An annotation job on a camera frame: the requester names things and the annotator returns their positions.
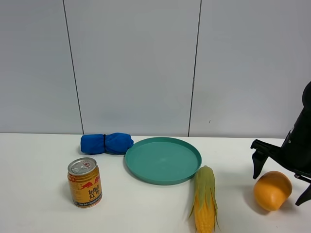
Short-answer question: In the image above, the orange yellow mango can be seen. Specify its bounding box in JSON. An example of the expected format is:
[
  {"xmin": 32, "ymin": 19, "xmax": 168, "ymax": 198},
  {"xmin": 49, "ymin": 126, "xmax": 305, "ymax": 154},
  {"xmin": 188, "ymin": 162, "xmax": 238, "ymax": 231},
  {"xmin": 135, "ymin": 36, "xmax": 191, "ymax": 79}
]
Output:
[{"xmin": 253, "ymin": 171, "xmax": 293, "ymax": 211}]

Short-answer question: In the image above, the yellow corn cob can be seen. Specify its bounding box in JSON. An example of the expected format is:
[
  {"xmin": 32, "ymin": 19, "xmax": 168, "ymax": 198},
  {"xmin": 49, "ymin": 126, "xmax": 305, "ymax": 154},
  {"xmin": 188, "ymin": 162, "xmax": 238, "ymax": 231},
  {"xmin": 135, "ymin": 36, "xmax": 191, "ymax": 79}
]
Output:
[{"xmin": 190, "ymin": 166, "xmax": 218, "ymax": 233}]

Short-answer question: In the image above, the teal round plate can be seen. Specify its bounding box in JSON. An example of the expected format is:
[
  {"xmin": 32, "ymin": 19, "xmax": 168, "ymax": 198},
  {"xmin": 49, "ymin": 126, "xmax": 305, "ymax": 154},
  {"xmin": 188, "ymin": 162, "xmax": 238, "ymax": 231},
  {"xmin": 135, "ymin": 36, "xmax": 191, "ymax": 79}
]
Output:
[{"xmin": 125, "ymin": 137, "xmax": 202, "ymax": 185}]

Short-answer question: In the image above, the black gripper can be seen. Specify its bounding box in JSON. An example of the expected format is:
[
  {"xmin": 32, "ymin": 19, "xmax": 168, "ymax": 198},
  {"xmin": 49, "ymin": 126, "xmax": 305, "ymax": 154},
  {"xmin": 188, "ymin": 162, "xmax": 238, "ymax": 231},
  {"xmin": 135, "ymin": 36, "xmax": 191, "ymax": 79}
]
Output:
[{"xmin": 250, "ymin": 108, "xmax": 311, "ymax": 206}]

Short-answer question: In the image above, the gold Red Bull can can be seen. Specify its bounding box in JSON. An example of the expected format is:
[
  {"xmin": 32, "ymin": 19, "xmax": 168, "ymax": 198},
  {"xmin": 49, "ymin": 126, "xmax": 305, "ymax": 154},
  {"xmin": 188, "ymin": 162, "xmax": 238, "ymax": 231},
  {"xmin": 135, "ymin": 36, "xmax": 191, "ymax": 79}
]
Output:
[{"xmin": 67, "ymin": 157, "xmax": 103, "ymax": 208}]

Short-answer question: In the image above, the rolled blue cloth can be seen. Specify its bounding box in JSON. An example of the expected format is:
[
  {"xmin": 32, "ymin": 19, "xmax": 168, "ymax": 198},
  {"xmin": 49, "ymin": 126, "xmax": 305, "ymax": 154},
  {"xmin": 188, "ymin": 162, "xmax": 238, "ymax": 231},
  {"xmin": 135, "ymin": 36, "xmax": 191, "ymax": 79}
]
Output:
[{"xmin": 80, "ymin": 133, "xmax": 134, "ymax": 155}]

